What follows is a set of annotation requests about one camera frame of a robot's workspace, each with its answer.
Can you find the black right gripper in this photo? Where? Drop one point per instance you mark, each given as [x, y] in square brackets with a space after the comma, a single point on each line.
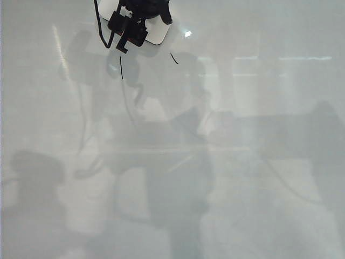
[134, 33]

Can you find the white whiteboard eraser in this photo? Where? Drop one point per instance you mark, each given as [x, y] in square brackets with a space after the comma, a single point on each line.
[159, 33]

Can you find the white glossy whiteboard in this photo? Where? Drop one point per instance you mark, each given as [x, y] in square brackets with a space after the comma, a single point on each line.
[242, 162]

